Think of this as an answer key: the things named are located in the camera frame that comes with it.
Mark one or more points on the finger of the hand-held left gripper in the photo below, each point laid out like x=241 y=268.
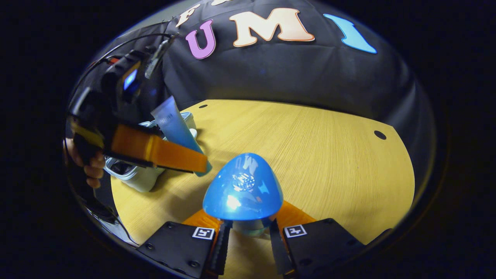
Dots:
x=166 y=155

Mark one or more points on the small blue-capped bottle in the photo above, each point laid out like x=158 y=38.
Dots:
x=242 y=186

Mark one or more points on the blue skin care tube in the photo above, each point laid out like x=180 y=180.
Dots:
x=172 y=120

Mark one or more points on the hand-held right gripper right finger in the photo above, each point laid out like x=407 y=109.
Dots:
x=279 y=252

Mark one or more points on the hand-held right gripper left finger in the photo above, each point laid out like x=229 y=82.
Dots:
x=221 y=248

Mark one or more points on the black backdrop cloth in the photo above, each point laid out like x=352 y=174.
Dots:
x=290 y=73

